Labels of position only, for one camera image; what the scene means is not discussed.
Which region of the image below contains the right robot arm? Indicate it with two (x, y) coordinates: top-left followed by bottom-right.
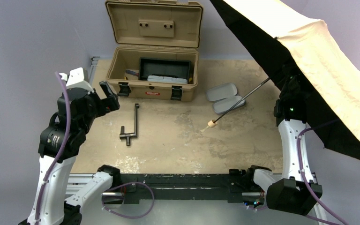
(251, 71), (323, 216)

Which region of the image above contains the tan plastic toolbox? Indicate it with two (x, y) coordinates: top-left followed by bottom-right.
(105, 0), (203, 102)

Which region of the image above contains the lilac zippered umbrella case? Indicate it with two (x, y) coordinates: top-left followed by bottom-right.
(206, 82), (242, 114)

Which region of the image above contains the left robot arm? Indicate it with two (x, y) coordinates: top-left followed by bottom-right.
(22, 81), (120, 225)

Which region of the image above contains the black base bar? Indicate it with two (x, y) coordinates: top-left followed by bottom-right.
(90, 169), (276, 205)

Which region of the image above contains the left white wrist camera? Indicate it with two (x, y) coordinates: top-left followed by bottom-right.
(58, 67), (94, 92)

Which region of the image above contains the black metal crank handle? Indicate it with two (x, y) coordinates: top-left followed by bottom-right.
(119, 103), (141, 147)

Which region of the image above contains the grey box in toolbox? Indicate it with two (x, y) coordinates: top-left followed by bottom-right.
(147, 75), (188, 84)

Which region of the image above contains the beige umbrella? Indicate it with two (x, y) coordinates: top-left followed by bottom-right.
(211, 0), (360, 160)

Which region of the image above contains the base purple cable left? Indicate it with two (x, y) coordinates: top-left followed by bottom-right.
(101, 181), (155, 219)

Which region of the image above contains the black tray in toolbox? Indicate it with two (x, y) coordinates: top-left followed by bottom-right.
(138, 57), (192, 81)

